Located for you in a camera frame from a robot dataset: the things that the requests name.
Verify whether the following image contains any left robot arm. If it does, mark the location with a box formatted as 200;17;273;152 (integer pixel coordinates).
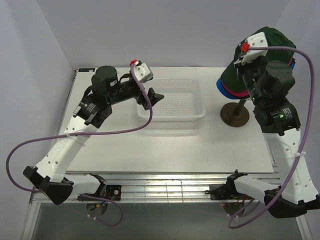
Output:
23;60;164;205

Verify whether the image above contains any black baseball cap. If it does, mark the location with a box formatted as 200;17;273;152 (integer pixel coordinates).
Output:
225;58;296;99

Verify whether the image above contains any magenta baseball cap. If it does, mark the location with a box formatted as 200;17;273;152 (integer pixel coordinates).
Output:
216;63;250;100

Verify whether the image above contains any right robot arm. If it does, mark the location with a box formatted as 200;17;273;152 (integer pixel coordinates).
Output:
206;56;320;219

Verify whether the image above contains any blue baseball cap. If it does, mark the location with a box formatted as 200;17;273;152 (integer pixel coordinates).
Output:
216;56;296;103

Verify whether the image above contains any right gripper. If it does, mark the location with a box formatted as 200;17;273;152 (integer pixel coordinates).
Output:
233;52;265;106

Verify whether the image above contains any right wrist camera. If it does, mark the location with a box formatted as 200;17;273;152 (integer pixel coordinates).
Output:
233;32;268;68

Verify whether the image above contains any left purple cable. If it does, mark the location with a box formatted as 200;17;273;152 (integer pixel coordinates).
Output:
5;66;154;228

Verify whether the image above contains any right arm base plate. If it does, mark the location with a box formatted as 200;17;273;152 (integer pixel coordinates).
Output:
204;184;247;202

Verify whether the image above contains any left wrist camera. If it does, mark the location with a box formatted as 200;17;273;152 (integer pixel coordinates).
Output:
130;59;154;84

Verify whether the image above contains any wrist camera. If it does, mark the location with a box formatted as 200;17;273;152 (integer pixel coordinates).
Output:
130;59;154;84
233;32;268;68

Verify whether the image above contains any dark green baseball cap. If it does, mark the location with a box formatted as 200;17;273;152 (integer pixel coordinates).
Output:
221;26;297;93

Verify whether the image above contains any brown round stand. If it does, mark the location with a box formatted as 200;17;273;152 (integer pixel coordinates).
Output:
220;99;250;128

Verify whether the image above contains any aluminium rail frame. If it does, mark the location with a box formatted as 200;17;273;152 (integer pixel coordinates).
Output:
21;67;313;240

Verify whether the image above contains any clear plastic bin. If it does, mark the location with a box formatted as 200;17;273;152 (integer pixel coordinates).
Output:
144;77;206;122

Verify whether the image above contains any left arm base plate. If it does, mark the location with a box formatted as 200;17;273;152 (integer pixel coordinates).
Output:
84;184;122;201

